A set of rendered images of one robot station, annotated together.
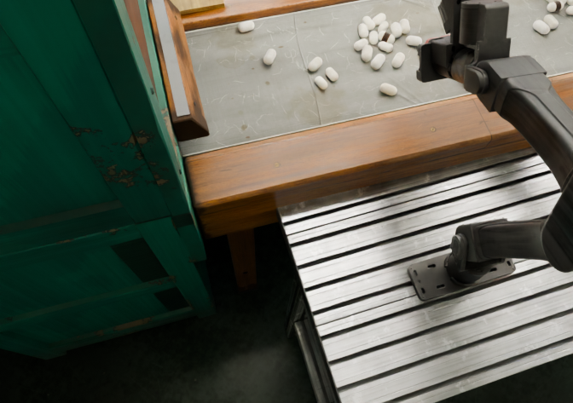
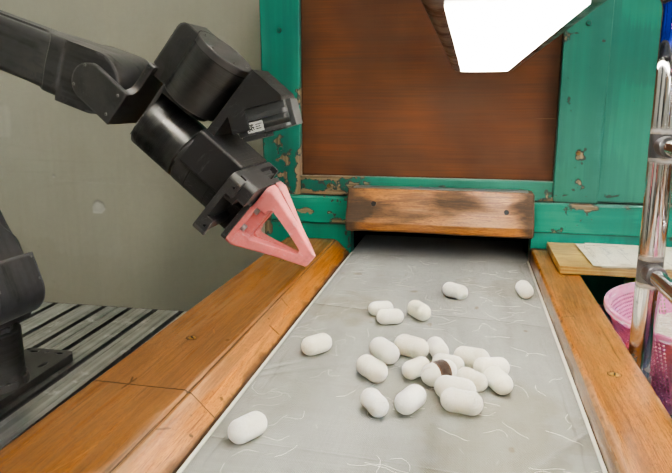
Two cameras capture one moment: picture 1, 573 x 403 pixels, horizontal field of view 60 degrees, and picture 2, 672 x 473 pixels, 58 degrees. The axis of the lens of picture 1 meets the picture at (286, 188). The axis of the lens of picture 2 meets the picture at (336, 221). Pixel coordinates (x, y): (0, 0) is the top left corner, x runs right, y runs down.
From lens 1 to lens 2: 1.31 m
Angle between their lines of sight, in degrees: 93
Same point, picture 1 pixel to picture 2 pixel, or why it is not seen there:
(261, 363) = not seen: outside the picture
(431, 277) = (34, 360)
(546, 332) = not seen: outside the picture
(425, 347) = not seen: outside the picture
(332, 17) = (530, 352)
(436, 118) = (204, 345)
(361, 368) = (48, 313)
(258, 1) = (568, 290)
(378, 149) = (223, 299)
